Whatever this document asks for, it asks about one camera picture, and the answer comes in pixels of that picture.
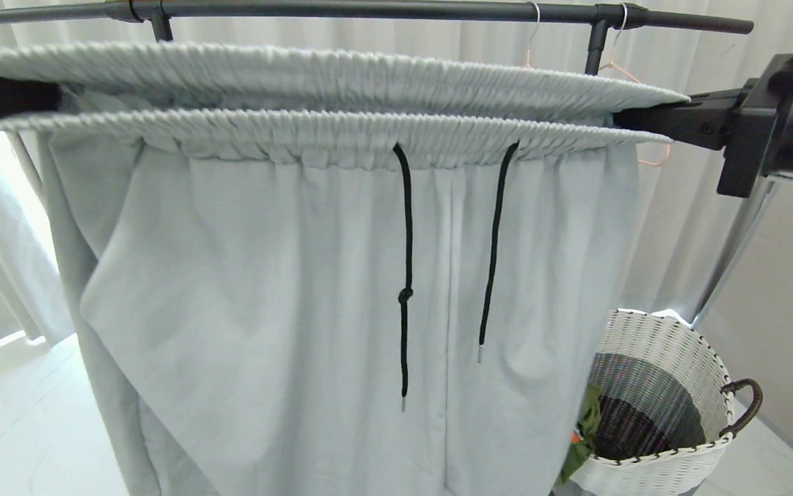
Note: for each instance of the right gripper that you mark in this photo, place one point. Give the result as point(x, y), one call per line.
point(782, 117)

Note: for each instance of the pink clothes hanger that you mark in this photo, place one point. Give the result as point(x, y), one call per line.
point(610, 67)
point(528, 58)

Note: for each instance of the pale grey shorts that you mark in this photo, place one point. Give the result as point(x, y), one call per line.
point(265, 275)

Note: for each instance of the white laundry basket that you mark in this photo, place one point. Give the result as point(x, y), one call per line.
point(665, 337)

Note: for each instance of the black clothes rack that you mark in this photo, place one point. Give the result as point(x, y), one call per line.
point(368, 9)

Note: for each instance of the green garment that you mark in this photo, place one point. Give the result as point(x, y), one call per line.
point(588, 413)

